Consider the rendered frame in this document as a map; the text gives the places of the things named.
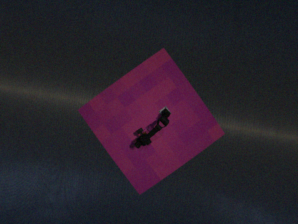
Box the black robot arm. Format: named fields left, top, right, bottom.
left=135, top=108, right=171, bottom=149

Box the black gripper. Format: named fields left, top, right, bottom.
left=137, top=128, right=151, bottom=146

